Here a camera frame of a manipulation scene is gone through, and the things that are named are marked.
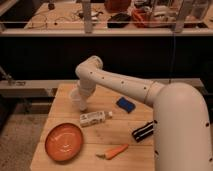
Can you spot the orange carrot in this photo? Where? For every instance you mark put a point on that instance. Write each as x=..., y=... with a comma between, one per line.
x=111, y=153

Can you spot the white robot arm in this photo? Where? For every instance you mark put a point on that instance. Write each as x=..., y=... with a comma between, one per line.
x=182, y=133

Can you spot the black white striped cloth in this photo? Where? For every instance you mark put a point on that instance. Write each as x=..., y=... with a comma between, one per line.
x=143, y=132

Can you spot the red toolbox on bench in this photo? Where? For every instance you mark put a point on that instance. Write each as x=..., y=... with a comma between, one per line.
x=142, y=19

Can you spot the orange box on bench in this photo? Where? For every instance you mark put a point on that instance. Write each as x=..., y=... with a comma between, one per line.
x=113, y=6

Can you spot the white ceramic cup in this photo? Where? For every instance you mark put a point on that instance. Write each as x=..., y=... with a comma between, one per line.
x=75, y=98

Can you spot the grey metal post right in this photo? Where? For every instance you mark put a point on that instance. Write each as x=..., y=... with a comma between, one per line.
x=183, y=12

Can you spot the white plastic bottle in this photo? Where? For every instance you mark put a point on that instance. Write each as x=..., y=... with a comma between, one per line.
x=92, y=118

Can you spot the blue sponge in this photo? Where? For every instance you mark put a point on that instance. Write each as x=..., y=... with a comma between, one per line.
x=125, y=104

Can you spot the grey metal post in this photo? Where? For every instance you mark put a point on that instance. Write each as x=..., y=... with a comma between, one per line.
x=86, y=6
x=183, y=12

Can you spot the orange plate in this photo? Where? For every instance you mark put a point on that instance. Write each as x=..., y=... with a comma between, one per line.
x=64, y=142

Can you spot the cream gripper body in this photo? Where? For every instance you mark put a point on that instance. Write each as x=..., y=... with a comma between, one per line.
x=82, y=104

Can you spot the black bowl on bench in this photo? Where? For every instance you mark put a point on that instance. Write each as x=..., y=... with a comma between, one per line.
x=119, y=20

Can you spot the grey metal post left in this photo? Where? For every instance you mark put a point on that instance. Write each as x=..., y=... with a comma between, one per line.
x=86, y=6

